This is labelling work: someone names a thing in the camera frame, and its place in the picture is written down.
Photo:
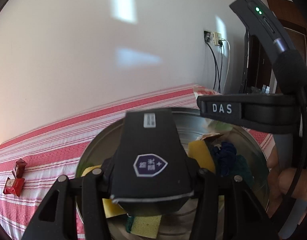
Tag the red striped cloth-covered desktop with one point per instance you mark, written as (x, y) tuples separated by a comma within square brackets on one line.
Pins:
[(56, 140)]

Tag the round metal tin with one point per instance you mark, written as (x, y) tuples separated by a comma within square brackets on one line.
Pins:
[(106, 140)]

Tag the green tissue packet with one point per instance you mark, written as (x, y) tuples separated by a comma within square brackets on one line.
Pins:
[(222, 127)]

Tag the beige snack packet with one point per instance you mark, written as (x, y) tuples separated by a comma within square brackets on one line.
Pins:
[(211, 136)]

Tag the clear plastic bottle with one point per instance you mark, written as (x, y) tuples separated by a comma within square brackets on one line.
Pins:
[(266, 90)]

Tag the dark wall outlet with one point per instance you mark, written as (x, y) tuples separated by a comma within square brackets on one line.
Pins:
[(208, 36)]

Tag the black television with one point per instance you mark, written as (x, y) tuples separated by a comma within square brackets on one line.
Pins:
[(256, 62)]

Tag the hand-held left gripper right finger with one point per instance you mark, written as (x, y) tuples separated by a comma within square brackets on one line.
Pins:
[(211, 190)]

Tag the white wall outlet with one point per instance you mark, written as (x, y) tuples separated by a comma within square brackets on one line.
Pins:
[(217, 38)]

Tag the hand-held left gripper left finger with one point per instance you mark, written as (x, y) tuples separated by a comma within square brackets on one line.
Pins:
[(93, 187)]

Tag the blue scrunchie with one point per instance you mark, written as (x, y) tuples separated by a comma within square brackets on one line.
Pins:
[(224, 155)]

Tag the black box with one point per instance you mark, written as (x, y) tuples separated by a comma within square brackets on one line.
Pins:
[(151, 142)]

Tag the red snack packet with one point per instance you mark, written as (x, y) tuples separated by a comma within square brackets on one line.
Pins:
[(14, 186), (19, 167)]

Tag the brown wooden cabinet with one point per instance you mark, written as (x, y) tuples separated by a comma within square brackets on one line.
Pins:
[(296, 22)]

